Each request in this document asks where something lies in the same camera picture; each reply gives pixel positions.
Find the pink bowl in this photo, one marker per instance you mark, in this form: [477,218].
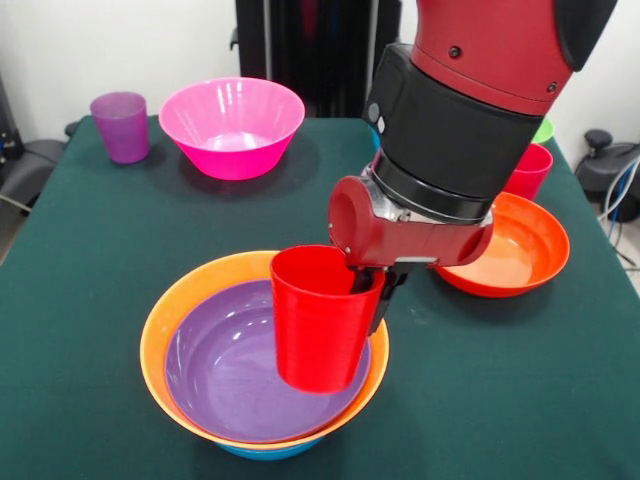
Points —
[225,115]

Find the crimson cup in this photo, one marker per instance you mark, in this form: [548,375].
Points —
[532,172]

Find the black stand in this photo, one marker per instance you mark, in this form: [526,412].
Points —
[7,125]

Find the dark green tablecloth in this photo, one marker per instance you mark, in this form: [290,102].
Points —
[100,225]

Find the red-orange bowl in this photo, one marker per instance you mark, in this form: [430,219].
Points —
[525,255]

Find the red cup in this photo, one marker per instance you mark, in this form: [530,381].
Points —
[320,340]

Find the orange bowl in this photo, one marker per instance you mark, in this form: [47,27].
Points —
[160,325]

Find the black wheeled base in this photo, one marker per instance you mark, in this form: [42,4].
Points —
[600,165]
[35,160]

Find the purple bowl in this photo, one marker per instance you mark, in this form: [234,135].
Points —
[225,370]

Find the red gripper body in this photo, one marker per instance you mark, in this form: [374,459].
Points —
[390,240]

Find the large blue bowl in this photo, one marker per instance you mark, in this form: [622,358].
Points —
[270,452]

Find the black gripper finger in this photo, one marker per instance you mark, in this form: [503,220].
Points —
[387,295]
[362,282]

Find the purple cup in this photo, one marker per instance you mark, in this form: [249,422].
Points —
[120,125]

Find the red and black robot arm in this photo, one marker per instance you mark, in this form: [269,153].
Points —
[475,100]

